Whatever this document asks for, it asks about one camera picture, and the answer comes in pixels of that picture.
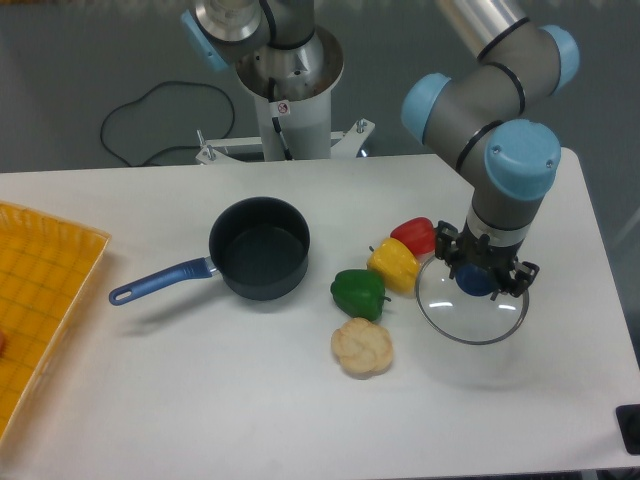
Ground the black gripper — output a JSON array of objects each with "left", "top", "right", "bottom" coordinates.
[{"left": 434, "top": 220, "right": 540, "bottom": 300}]

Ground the glass lid with blue knob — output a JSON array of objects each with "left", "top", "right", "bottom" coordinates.
[{"left": 414, "top": 257, "right": 530, "bottom": 346}]

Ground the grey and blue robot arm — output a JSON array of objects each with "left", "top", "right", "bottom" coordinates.
[{"left": 181, "top": 1, "right": 580, "bottom": 297}]

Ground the red bell pepper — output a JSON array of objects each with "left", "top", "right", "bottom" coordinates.
[{"left": 390, "top": 217, "right": 435, "bottom": 257}]

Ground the yellow bell pepper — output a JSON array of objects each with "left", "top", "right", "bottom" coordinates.
[{"left": 367, "top": 237, "right": 421, "bottom": 294}]

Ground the green bell pepper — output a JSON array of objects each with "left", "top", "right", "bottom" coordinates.
[{"left": 330, "top": 269, "right": 389, "bottom": 322}]

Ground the beige flower-shaped bread roll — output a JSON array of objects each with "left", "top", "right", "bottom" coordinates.
[{"left": 331, "top": 317, "right": 394, "bottom": 377}]

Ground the black device at table corner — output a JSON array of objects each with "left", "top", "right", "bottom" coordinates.
[{"left": 615, "top": 404, "right": 640, "bottom": 456}]

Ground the yellow plastic basket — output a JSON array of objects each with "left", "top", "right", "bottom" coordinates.
[{"left": 1, "top": 201, "right": 111, "bottom": 443}]

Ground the dark saucepan with blue handle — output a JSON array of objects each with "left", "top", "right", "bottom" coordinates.
[{"left": 109, "top": 196, "right": 310, "bottom": 306}]

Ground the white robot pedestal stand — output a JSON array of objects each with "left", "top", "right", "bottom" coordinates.
[{"left": 194, "top": 24, "right": 377, "bottom": 166}]

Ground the black cable on floor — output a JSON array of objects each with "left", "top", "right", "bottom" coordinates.
[{"left": 100, "top": 80, "right": 237, "bottom": 168}]

